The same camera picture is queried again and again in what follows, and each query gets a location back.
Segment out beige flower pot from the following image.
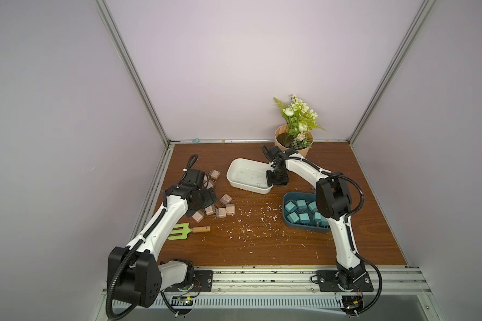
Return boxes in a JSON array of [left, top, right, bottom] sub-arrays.
[[274, 124, 314, 157]]

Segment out green garden fork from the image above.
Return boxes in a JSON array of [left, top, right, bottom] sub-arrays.
[[167, 223, 211, 241]]

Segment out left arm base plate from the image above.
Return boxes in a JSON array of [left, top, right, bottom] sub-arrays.
[[165, 270, 214, 294]]

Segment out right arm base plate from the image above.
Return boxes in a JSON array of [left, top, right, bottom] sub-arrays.
[[315, 270, 374, 293]]

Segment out pink plug far top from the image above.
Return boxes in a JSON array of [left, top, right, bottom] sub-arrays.
[[209, 170, 220, 180]]

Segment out aluminium front rail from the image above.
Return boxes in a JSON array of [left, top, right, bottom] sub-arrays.
[[100, 265, 432, 296]]

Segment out artificial green white flowers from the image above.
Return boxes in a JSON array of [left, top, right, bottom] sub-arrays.
[[273, 94, 325, 149]]

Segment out white plastic storage box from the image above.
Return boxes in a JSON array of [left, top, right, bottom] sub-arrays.
[[226, 159, 273, 195]]

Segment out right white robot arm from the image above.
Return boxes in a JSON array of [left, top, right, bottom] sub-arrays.
[[262, 145, 383, 292]]

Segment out pink plug middle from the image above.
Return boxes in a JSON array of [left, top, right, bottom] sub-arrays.
[[220, 194, 232, 205]]

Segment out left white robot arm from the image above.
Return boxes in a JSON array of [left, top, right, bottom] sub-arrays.
[[105, 169, 218, 320]]

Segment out teal plastic storage box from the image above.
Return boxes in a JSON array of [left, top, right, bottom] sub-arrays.
[[282, 192, 331, 233]]

